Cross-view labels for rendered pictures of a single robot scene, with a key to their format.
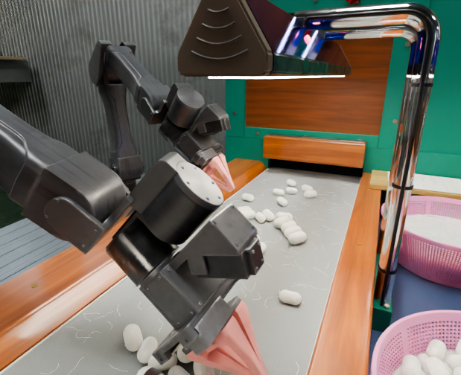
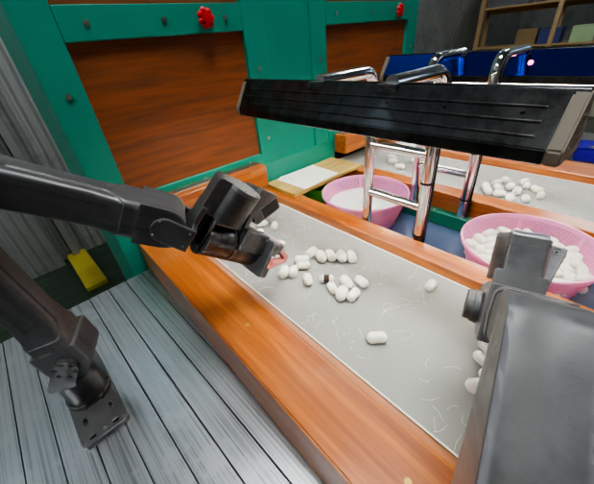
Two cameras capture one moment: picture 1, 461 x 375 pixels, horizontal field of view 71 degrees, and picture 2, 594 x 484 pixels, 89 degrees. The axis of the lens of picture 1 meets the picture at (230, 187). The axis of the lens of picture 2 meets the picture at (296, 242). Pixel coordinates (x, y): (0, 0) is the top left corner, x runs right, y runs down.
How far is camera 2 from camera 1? 0.60 m
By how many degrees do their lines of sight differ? 58
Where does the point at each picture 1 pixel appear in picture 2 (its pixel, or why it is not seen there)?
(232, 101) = (98, 172)
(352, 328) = (475, 268)
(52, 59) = not seen: outside the picture
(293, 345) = not seen: hidden behind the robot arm
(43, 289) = (416, 468)
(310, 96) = (193, 135)
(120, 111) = (15, 274)
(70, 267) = (370, 438)
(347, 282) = (428, 254)
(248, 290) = (413, 304)
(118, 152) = (63, 335)
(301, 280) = (405, 275)
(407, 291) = not seen: hidden behind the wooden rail
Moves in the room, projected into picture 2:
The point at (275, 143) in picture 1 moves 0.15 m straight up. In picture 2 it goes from (191, 199) to (175, 144)
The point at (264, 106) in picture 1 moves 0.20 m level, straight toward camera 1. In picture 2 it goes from (144, 162) to (200, 171)
